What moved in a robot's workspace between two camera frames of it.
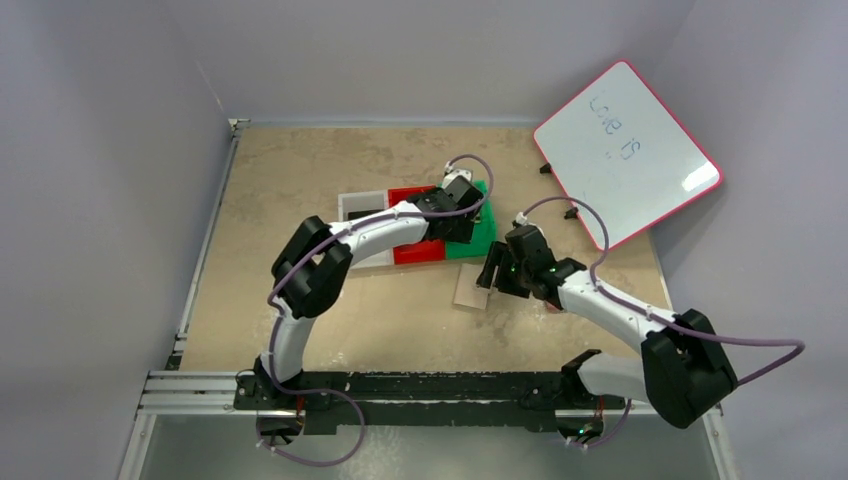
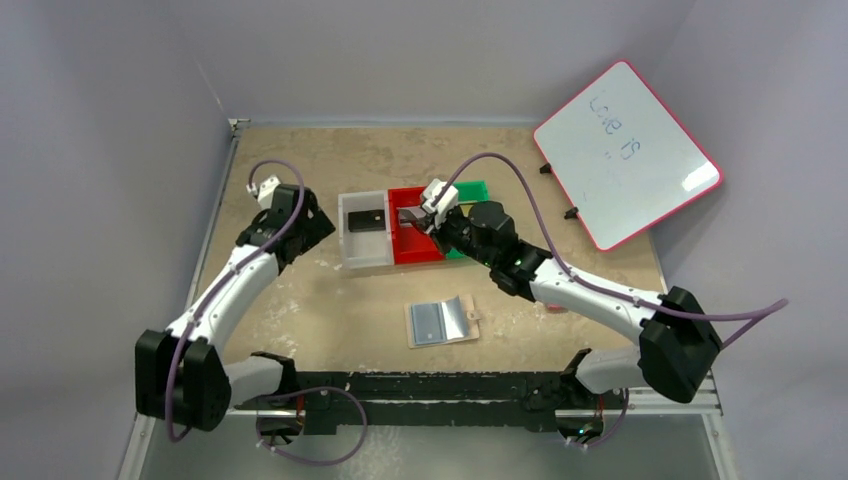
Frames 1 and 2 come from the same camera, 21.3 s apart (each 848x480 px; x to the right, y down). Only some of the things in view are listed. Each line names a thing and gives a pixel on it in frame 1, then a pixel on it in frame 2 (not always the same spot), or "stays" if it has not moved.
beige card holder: x=467 y=292 to x=433 y=323
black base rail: x=420 y=400 stays
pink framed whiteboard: x=618 y=147 stays
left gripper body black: x=468 y=216 to x=308 y=225
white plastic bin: x=360 y=202 stays
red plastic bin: x=426 y=251 stays
